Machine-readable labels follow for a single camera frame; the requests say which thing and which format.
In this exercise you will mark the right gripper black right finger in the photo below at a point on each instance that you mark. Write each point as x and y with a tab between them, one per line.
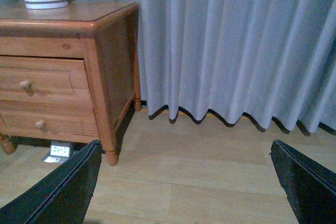
309	186

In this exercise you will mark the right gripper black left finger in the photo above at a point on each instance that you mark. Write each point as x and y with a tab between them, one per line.
63	196

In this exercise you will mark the wooden drawer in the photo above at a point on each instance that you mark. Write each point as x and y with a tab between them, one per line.
45	80
48	118

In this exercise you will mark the floor power socket box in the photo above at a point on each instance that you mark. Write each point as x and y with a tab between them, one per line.
59	152

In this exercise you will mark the wooden nightstand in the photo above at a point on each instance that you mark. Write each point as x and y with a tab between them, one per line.
104	36

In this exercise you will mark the grey curtain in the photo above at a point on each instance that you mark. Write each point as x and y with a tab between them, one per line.
269	59

